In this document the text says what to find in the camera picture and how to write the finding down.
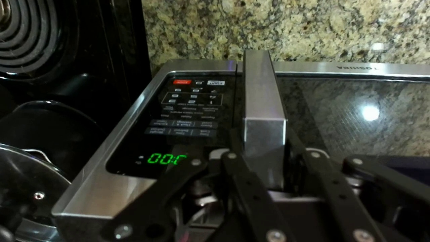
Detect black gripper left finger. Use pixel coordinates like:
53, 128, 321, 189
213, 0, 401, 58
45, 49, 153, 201
106, 150, 287, 242

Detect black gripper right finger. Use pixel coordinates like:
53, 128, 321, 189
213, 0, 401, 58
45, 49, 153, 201
287, 134, 430, 242

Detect stainless steel microwave body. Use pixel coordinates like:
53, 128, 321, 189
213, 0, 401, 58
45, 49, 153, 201
51, 58, 246, 226

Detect black electric stove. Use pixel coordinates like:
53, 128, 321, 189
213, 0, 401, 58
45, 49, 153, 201
0, 0, 154, 242

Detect black round pan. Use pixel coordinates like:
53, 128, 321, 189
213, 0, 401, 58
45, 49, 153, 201
0, 100, 99, 181

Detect glass pot lid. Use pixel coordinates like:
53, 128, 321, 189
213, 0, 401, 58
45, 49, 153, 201
0, 143, 72, 242

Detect coil stove burner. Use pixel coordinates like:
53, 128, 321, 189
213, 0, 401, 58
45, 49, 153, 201
0, 0, 63, 81

